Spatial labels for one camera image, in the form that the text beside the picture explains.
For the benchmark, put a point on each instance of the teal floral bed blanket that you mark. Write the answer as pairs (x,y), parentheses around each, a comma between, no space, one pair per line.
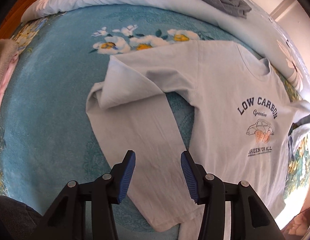
(46,137)

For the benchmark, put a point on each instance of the light blue daisy quilt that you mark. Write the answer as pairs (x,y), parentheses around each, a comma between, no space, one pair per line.
(258,30)

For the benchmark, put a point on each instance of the pink and beige folded clothes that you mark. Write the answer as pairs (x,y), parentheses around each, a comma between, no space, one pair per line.
(8,60)

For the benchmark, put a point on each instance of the light blue printed t-shirt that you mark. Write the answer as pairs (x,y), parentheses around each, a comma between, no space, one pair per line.
(213,98)

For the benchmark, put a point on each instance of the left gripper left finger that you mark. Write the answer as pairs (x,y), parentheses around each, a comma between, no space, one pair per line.
(66,217)

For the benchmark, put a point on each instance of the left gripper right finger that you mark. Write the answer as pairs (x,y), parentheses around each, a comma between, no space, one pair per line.
(250,218)

